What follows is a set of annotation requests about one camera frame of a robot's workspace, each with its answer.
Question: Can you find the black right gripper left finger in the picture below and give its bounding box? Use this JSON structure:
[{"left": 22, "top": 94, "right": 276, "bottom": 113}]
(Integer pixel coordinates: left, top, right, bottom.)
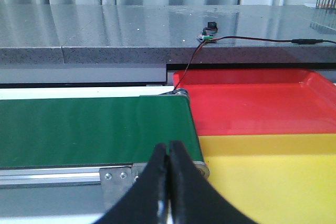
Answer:
[{"left": 95, "top": 143, "right": 167, "bottom": 223}]

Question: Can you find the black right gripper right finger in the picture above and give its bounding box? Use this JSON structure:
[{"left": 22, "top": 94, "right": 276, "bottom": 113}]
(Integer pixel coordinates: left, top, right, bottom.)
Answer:
[{"left": 169, "top": 141, "right": 255, "bottom": 223}]

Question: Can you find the silver conveyor end roller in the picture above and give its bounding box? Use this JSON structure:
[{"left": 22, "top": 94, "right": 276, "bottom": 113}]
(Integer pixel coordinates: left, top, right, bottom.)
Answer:
[{"left": 193, "top": 161, "right": 210, "bottom": 179}]

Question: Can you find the yellow plastic tray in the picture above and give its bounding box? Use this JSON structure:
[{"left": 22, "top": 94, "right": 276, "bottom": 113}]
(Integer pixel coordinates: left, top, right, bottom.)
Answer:
[{"left": 200, "top": 134, "right": 335, "bottom": 223}]

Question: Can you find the red plastic tray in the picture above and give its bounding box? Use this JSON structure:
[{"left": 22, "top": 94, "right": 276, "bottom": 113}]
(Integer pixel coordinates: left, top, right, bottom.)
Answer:
[{"left": 173, "top": 69, "right": 335, "bottom": 136}]

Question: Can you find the green conveyor belt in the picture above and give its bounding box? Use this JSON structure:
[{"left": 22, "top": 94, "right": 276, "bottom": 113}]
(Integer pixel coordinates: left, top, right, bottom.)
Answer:
[{"left": 1, "top": 95, "right": 203, "bottom": 168}]

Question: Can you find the small green circuit board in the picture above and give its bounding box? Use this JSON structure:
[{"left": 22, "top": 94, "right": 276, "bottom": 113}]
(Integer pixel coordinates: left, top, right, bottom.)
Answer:
[{"left": 197, "top": 22, "right": 218, "bottom": 43}]

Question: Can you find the grey stone counter slab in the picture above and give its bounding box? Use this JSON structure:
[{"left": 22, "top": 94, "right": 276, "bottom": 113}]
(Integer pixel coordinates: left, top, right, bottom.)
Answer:
[{"left": 1, "top": 4, "right": 335, "bottom": 67}]

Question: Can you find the aluminium conveyor frame rail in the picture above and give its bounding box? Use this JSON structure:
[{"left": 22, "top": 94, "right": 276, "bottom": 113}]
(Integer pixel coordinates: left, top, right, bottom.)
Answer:
[{"left": 1, "top": 163, "right": 146, "bottom": 210}]

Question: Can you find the red black wire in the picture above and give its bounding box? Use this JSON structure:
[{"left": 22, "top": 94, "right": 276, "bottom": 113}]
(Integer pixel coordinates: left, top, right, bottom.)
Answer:
[{"left": 175, "top": 36, "right": 336, "bottom": 92}]

